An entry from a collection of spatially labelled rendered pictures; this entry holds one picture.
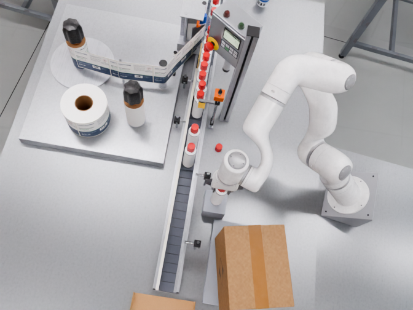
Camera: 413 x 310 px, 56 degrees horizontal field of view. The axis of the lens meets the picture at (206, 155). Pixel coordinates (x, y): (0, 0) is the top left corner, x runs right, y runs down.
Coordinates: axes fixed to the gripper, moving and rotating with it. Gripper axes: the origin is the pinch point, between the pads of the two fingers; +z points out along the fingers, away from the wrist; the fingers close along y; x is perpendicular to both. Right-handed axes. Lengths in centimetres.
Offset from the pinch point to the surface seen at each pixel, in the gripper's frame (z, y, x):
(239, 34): -35, 5, -47
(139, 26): 24, 52, -90
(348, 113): 111, -104, -115
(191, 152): 6.9, 14.1, -16.1
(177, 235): 24.6, 13.5, 16.4
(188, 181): 24.4, 12.9, -8.7
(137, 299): 29, 25, 44
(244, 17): -35, 4, -54
